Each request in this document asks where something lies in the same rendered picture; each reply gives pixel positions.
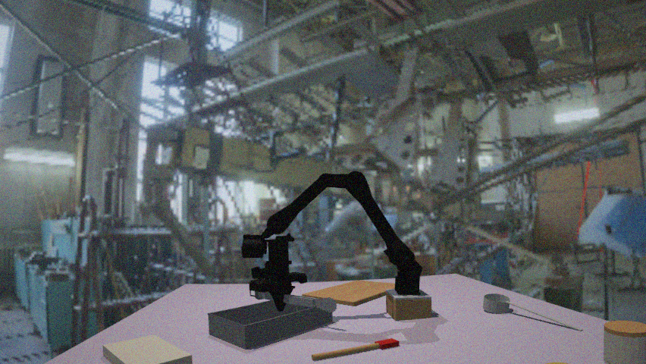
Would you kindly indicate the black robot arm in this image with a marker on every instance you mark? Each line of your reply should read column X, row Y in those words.
column 407, row 279

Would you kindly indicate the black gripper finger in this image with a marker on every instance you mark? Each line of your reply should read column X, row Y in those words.
column 288, row 290
column 278, row 297

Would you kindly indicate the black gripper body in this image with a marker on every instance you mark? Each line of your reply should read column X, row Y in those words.
column 279, row 273

